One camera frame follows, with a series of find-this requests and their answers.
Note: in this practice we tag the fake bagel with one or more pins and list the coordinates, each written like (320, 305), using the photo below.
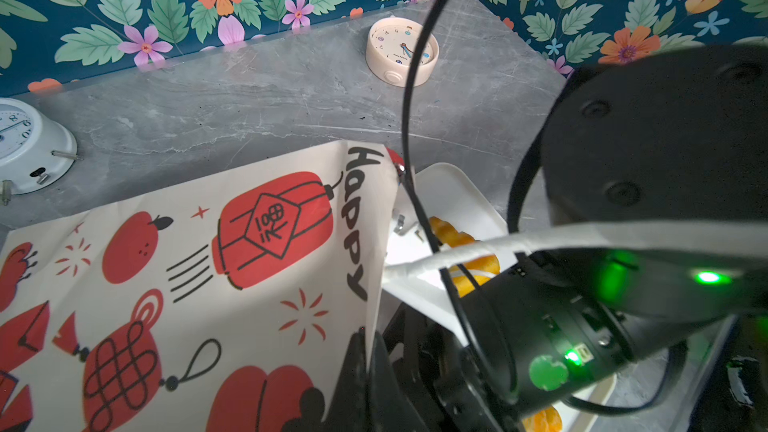
(547, 420)

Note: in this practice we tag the white round alarm clock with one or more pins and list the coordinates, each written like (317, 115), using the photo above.
(36, 151)

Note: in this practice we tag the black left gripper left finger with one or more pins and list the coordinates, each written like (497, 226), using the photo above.
(348, 410)

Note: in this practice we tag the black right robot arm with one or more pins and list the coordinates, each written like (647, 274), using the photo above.
(679, 138)

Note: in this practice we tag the white rectangular tray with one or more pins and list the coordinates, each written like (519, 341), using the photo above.
(456, 204)

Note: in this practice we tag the red white paper bag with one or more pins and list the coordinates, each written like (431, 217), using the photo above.
(224, 303)

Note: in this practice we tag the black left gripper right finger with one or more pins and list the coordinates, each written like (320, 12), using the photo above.
(389, 408)

